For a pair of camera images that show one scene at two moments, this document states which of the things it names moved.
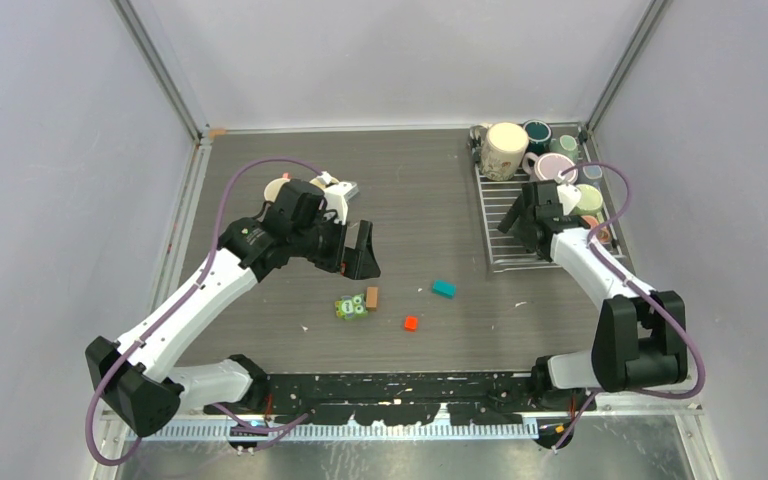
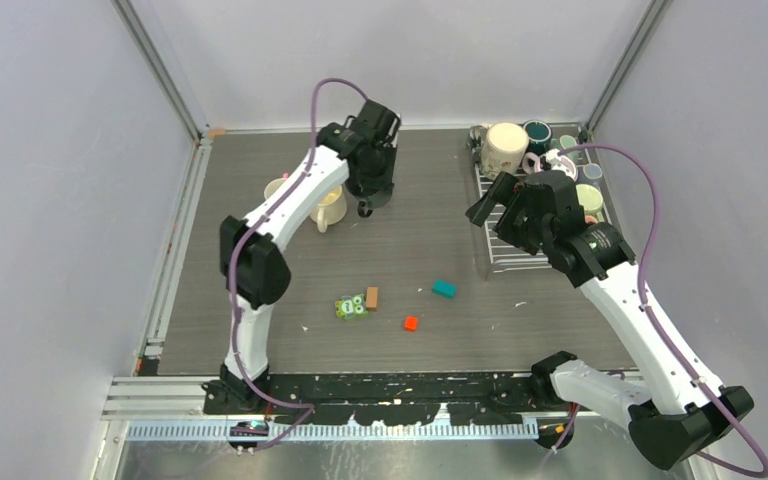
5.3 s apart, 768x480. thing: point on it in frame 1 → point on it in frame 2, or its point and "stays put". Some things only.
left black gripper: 360,262 → 377,184
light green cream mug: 591,200 stays put
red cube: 411,323 stays put
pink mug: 273,188 stays put
